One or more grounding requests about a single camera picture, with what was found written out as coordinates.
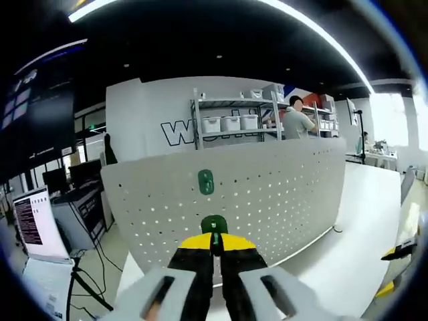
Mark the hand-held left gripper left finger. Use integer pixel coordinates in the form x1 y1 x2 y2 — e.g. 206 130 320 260
115 233 215 321

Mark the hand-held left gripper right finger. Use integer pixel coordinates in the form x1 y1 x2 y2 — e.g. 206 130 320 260
219 233 338 321

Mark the green hook pair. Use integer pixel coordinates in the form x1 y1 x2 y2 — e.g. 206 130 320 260
200 215 230 255

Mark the green mounting plate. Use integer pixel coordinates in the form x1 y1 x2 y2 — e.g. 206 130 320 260
197 169 215 195

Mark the white chair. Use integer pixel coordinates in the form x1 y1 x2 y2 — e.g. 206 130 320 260
400 166 416 203

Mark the white perforated pegboard panel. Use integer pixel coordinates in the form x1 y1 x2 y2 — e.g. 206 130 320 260
100 136 348 288

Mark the black laptop stand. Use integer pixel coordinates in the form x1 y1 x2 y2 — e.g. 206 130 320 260
65 256 115 317

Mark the black tripod stand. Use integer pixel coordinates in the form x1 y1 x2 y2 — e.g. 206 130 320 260
346 98 368 165

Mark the black desk monitor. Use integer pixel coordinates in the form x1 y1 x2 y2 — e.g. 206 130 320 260
42 158 103 195

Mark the black hanging coat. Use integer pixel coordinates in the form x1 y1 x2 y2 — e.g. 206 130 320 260
104 132 118 165

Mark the white storage bin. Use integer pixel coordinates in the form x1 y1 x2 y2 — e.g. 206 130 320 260
221 115 241 132
201 115 222 133
240 114 259 131

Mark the white laptop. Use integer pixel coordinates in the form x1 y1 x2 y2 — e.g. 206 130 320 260
12 186 80 318

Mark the metal storage shelf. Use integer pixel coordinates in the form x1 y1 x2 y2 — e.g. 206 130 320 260
189 87 339 150

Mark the ceiling light strip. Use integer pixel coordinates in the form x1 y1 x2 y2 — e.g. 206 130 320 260
68 0 375 95

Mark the large black wall screen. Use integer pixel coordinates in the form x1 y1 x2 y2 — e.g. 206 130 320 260
0 75 77 177

